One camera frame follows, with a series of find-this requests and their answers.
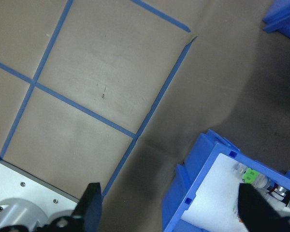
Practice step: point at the blue bin with push buttons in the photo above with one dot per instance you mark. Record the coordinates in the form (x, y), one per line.
(183, 193)

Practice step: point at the blue bin with black components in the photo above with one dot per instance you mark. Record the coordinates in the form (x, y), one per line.
(285, 21)

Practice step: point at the black silver selector switch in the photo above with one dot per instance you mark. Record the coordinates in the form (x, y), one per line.
(280, 192)

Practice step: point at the green push button switch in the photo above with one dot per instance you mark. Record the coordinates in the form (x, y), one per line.
(250, 175)

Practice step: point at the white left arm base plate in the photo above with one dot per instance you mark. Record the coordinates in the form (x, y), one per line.
(19, 174)

